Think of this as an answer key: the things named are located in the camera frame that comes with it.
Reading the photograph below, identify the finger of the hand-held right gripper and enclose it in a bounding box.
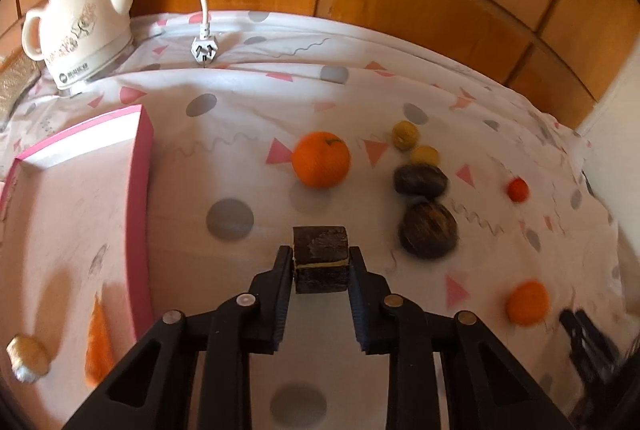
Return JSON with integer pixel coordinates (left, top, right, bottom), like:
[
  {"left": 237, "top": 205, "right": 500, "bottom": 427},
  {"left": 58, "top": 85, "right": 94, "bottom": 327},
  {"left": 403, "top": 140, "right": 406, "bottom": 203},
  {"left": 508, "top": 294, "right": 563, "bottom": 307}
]
[{"left": 559, "top": 307, "right": 623, "bottom": 386}]

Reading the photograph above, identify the white power cord with plug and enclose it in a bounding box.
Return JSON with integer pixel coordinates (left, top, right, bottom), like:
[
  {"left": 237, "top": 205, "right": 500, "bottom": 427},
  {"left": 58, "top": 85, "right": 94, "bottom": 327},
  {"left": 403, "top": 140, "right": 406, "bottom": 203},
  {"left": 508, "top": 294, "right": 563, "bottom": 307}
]
[{"left": 102, "top": 0, "right": 220, "bottom": 64}]

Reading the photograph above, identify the white patterned tablecloth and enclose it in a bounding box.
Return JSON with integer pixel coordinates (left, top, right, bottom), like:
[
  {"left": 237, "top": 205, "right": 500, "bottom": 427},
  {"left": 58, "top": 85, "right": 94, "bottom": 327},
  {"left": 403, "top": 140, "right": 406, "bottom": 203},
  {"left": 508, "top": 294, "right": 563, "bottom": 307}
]
[{"left": 0, "top": 10, "right": 626, "bottom": 430}]

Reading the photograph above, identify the small orange tangerine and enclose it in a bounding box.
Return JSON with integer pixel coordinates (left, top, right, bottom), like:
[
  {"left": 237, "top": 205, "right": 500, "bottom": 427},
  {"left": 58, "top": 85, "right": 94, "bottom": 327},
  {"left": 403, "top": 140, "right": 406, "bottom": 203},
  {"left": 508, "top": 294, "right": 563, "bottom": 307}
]
[{"left": 506, "top": 281, "right": 551, "bottom": 326}]

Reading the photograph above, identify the dark brown sugarcane piece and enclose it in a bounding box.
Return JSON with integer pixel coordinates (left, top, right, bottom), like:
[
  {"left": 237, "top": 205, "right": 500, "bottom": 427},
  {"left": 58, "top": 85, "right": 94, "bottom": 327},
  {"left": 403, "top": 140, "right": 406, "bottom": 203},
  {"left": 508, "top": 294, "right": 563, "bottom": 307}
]
[{"left": 291, "top": 225, "right": 349, "bottom": 295}]

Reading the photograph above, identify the white ceramic electric kettle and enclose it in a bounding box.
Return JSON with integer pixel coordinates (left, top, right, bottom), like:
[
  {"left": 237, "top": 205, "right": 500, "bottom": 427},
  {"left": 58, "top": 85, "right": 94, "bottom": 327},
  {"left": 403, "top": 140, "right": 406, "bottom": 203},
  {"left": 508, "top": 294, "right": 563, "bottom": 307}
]
[{"left": 21, "top": 0, "right": 138, "bottom": 91}]

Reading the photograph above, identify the small yellow-brown round fruit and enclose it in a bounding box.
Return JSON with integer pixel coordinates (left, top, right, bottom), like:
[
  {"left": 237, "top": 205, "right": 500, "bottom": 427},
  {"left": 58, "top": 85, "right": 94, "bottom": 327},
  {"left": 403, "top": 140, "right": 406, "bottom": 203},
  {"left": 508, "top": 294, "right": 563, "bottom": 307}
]
[
  {"left": 409, "top": 145, "right": 441, "bottom": 167},
  {"left": 391, "top": 120, "right": 420, "bottom": 151}
]

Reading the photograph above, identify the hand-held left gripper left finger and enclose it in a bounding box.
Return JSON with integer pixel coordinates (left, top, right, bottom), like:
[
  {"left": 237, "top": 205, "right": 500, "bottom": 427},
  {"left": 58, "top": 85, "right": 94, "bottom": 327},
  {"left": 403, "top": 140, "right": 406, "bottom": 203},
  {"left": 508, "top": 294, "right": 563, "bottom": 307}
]
[{"left": 62, "top": 245, "right": 296, "bottom": 430}]

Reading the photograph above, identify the gold foil wrapped ball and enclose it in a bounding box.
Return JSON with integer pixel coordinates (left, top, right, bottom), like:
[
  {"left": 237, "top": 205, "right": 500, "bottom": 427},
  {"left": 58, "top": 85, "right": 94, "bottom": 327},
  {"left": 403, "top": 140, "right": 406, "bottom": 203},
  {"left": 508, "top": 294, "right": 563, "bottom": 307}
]
[{"left": 6, "top": 334, "right": 52, "bottom": 383}]

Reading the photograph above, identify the pink shallow box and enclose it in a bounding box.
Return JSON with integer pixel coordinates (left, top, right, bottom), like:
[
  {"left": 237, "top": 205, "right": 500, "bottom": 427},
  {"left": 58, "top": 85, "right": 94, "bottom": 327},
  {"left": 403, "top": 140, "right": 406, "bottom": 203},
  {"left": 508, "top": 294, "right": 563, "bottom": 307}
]
[{"left": 0, "top": 104, "right": 155, "bottom": 416}]

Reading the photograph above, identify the dark brown passion fruit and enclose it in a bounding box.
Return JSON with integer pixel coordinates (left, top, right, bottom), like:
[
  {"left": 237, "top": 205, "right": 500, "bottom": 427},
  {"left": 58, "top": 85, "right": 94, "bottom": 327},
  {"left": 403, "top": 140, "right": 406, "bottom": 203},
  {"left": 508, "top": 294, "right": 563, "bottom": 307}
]
[
  {"left": 393, "top": 163, "right": 449, "bottom": 200},
  {"left": 398, "top": 201, "right": 458, "bottom": 259}
]

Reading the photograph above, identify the gold textured box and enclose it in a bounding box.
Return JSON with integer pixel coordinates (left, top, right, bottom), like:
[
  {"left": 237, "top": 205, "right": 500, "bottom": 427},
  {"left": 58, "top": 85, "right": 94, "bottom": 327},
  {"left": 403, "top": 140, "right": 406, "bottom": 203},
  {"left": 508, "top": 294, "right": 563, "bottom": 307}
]
[{"left": 0, "top": 53, "right": 43, "bottom": 118}]

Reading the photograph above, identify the orange carrot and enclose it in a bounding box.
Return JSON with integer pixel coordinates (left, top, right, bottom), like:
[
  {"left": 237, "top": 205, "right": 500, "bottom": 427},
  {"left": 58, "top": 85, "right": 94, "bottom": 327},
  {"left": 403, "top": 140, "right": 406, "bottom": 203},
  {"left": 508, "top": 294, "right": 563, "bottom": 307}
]
[{"left": 84, "top": 295, "right": 118, "bottom": 386}]

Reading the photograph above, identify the small red round fruit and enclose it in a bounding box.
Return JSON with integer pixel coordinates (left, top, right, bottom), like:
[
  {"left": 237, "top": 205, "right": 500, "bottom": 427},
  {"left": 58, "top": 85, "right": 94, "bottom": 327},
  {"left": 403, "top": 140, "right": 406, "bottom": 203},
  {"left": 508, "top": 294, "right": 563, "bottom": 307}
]
[{"left": 507, "top": 177, "right": 530, "bottom": 203}]

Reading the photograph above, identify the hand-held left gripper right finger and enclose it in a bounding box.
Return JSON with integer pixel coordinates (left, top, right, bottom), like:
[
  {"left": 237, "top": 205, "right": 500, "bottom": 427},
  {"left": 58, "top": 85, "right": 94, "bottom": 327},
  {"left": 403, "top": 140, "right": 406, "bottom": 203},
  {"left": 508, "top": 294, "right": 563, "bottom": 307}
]
[{"left": 347, "top": 246, "right": 576, "bottom": 430}]

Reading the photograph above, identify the large orange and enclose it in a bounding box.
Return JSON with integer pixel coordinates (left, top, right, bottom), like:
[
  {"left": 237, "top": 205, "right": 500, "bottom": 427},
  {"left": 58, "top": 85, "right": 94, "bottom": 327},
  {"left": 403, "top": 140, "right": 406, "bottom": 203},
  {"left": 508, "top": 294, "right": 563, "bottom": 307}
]
[{"left": 291, "top": 131, "right": 352, "bottom": 189}]

